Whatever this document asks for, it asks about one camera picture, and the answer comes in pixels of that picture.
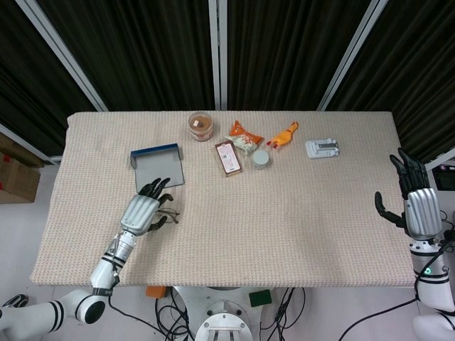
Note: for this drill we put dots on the grey aluminium frame post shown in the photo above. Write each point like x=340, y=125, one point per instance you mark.
x=218, y=53
x=28, y=142
x=60, y=53
x=352, y=57
x=442, y=158

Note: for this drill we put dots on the orange white snack bag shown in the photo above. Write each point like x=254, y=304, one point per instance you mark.
x=245, y=138

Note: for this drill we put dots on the chrome metal bar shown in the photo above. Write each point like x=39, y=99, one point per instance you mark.
x=16, y=300

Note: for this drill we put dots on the small grey white jar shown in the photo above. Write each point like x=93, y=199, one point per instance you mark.
x=261, y=158

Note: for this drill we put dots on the black screen monitor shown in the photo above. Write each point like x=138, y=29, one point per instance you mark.
x=446, y=177

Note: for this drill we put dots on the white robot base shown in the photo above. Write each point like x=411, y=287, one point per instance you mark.
x=224, y=316

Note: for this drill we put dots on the green block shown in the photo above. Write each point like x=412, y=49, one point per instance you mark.
x=260, y=298

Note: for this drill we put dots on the yellow rubber chicken toy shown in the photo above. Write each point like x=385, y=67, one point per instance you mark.
x=282, y=136

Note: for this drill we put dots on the beige woven tablecloth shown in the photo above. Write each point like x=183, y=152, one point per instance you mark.
x=266, y=220

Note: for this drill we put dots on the blue glasses case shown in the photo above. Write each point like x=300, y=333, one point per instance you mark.
x=156, y=167

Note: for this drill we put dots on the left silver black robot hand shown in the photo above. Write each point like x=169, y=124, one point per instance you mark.
x=138, y=213

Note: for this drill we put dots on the white grey stapler device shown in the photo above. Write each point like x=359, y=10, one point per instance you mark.
x=322, y=149

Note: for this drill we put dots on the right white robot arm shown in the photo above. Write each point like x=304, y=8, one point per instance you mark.
x=432, y=284

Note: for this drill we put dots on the brown cardboard box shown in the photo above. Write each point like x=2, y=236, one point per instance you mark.
x=16, y=177

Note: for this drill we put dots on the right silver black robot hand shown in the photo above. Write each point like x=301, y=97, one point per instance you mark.
x=423, y=213

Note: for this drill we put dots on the black pleated curtain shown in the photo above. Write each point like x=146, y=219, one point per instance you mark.
x=142, y=53
x=284, y=53
x=21, y=89
x=419, y=89

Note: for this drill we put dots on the orange block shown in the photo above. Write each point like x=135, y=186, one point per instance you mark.
x=155, y=292

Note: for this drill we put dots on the brown snack bar packet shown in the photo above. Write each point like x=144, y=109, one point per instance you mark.
x=228, y=158

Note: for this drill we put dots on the clear plastic snack jar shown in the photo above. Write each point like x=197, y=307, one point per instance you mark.
x=201, y=126

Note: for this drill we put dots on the eyeglasses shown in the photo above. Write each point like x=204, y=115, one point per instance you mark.
x=173, y=212

